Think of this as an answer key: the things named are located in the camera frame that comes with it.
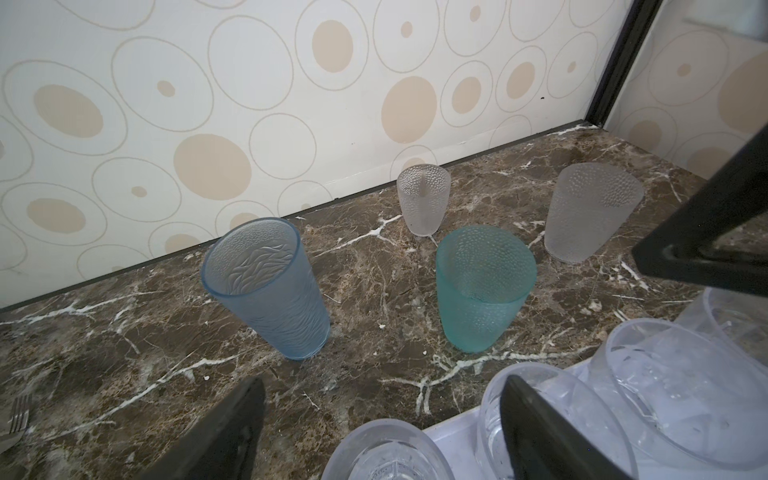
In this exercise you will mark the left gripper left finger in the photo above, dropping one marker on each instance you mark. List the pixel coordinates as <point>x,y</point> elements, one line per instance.
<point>222,444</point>

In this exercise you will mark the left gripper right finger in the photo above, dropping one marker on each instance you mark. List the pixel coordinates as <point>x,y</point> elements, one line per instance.
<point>542,444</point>

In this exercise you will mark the clear faceted glass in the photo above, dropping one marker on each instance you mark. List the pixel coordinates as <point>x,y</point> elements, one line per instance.
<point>682,399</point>
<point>737,320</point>
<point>577,402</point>
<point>387,449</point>

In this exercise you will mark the tall blue plastic tumbler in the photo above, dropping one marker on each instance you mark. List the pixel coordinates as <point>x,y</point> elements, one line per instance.
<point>260,272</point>

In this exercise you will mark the frosted dimpled tall cup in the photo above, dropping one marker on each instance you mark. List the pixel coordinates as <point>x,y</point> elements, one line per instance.
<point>590,203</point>

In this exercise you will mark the frosted dimpled small cup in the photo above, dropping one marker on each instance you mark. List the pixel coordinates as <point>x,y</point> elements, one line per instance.
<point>423,192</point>

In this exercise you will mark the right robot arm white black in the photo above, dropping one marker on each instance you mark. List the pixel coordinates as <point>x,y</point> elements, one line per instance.
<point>682,247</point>

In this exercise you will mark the teal dimpled plastic tumbler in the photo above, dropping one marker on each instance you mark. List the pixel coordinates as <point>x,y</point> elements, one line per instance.
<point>484,275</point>

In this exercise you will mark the metal fork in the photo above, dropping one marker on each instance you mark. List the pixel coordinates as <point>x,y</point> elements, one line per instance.
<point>18,422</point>

